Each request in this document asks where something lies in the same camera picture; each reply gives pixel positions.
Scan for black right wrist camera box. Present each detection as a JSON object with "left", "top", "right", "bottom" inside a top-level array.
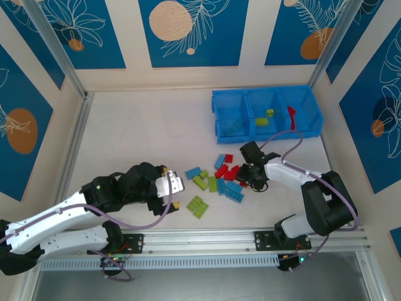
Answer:
[{"left": 239, "top": 140, "right": 267, "bottom": 166}]

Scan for aluminum frame beam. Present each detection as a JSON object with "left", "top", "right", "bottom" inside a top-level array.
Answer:
[
  {"left": 15, "top": 271, "right": 41, "bottom": 301},
  {"left": 355, "top": 250, "right": 382, "bottom": 301}
]

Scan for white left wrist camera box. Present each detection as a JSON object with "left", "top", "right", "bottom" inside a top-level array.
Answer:
[{"left": 155, "top": 171, "right": 186, "bottom": 199}]

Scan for aluminum table edge rail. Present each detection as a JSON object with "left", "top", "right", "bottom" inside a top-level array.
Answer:
[{"left": 53, "top": 93, "right": 95, "bottom": 201}]

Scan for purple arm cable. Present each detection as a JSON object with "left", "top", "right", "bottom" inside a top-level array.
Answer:
[
  {"left": 259, "top": 130, "right": 361, "bottom": 273},
  {"left": 0, "top": 171, "right": 174, "bottom": 244}
]

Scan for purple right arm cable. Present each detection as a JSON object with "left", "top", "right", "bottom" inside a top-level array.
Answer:
[{"left": 259, "top": 130, "right": 361, "bottom": 273}]

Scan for purple cable loop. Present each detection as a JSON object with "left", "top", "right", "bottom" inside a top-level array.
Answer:
[{"left": 99, "top": 250, "right": 135, "bottom": 282}]

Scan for aluminum base mounting rail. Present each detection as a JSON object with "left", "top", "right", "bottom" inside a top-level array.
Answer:
[{"left": 120, "top": 227, "right": 369, "bottom": 254}]

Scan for blue three-compartment plastic bin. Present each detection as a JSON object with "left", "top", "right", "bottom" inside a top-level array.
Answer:
[{"left": 211, "top": 83, "right": 325, "bottom": 145}]

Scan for grey slotted cable duct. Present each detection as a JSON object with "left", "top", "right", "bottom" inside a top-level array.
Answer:
[{"left": 39, "top": 254, "right": 280, "bottom": 272}]

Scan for black controller board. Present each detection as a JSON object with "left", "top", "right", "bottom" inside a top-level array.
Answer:
[
  {"left": 100, "top": 255, "right": 133, "bottom": 268},
  {"left": 278, "top": 254, "right": 307, "bottom": 273}
]

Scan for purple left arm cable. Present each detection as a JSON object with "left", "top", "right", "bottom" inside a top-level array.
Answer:
[{"left": 0, "top": 171, "right": 174, "bottom": 244}]

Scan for aluminum frame post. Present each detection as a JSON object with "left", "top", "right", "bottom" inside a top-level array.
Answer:
[
  {"left": 308, "top": 0, "right": 367, "bottom": 92},
  {"left": 22, "top": 0, "right": 88, "bottom": 98}
]

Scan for blue floral wall panel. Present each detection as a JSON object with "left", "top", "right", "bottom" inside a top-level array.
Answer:
[
  {"left": 0, "top": 0, "right": 66, "bottom": 91},
  {"left": 39, "top": 0, "right": 127, "bottom": 70},
  {"left": 389, "top": 226, "right": 401, "bottom": 249},
  {"left": 138, "top": 0, "right": 251, "bottom": 68},
  {"left": 0, "top": 43, "right": 55, "bottom": 202},
  {"left": 339, "top": 28, "right": 401, "bottom": 194},
  {"left": 264, "top": 0, "right": 353, "bottom": 67},
  {"left": 325, "top": 0, "right": 401, "bottom": 85}
]

